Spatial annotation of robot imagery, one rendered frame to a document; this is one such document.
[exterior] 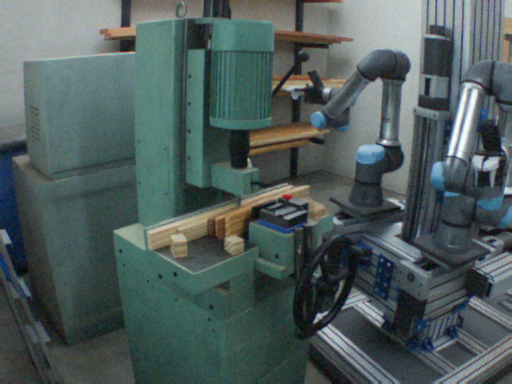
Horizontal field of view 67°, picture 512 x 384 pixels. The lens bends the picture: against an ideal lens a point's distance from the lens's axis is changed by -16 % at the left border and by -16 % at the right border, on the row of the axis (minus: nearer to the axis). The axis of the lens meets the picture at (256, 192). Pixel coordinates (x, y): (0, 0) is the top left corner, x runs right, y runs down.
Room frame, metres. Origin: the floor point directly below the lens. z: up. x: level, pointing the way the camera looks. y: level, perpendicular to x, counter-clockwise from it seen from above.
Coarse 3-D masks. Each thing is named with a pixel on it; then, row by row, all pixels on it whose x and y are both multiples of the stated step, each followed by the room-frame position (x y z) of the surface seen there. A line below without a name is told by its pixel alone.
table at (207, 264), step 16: (320, 224) 1.34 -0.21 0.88; (192, 240) 1.15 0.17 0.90; (208, 240) 1.15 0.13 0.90; (160, 256) 1.04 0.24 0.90; (192, 256) 1.05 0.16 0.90; (208, 256) 1.05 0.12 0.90; (224, 256) 1.06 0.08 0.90; (240, 256) 1.07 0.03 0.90; (256, 256) 1.12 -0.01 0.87; (160, 272) 1.05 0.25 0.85; (176, 272) 1.00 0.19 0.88; (192, 272) 0.96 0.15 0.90; (208, 272) 0.99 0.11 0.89; (224, 272) 1.03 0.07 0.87; (240, 272) 1.07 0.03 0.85; (272, 272) 1.06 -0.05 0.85; (288, 272) 1.07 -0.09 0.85; (192, 288) 0.96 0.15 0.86; (208, 288) 0.99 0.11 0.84
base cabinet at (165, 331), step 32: (128, 288) 1.36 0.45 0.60; (160, 288) 1.22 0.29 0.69; (288, 288) 1.23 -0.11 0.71; (128, 320) 1.38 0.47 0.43; (160, 320) 1.23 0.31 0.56; (192, 320) 1.12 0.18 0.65; (256, 320) 1.12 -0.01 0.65; (288, 320) 1.24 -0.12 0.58; (160, 352) 1.25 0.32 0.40; (192, 352) 1.12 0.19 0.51; (224, 352) 1.03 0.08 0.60; (256, 352) 1.13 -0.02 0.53; (288, 352) 1.25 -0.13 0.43
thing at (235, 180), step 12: (216, 168) 1.31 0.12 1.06; (228, 168) 1.29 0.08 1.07; (240, 168) 1.29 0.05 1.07; (252, 168) 1.29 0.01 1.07; (216, 180) 1.31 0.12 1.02; (228, 180) 1.28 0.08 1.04; (240, 180) 1.25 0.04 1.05; (252, 180) 1.27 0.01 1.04; (240, 192) 1.25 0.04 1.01; (252, 192) 1.27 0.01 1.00
